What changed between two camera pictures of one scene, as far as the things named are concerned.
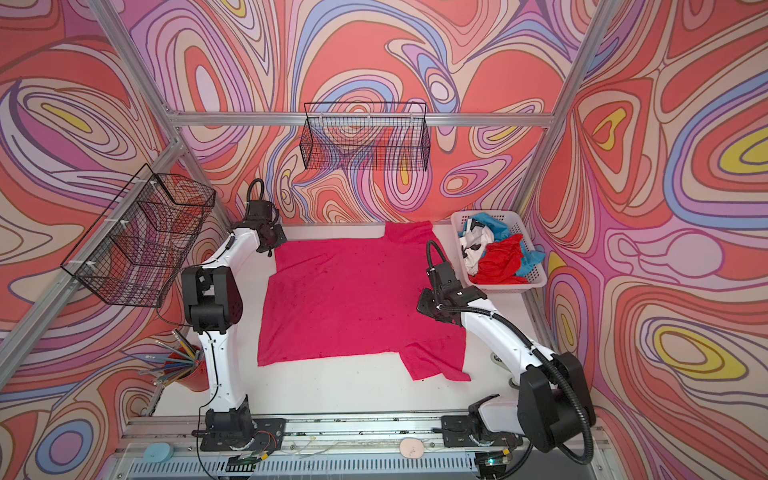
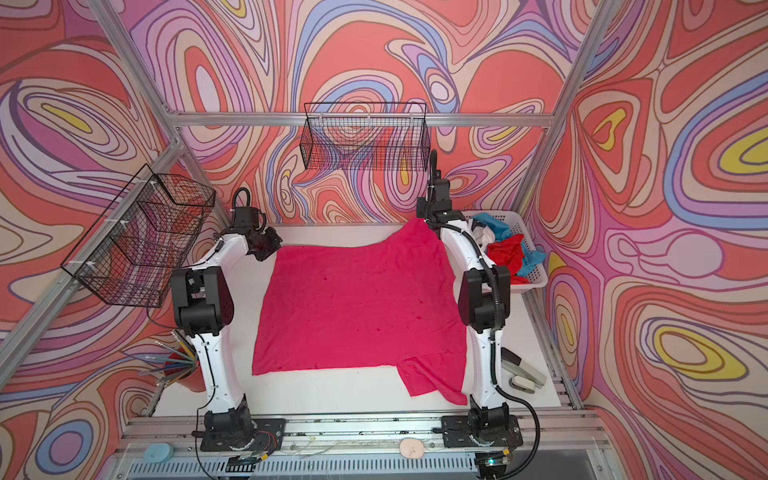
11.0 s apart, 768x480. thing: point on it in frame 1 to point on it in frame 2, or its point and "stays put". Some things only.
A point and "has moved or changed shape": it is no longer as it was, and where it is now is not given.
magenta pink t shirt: [357, 296] has moved or changed shape
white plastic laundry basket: [494, 253] stays put
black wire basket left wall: [136, 252] stays put
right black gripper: [424, 306] to [423, 206]
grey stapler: [511, 359] stays put
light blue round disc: [158, 452] stays put
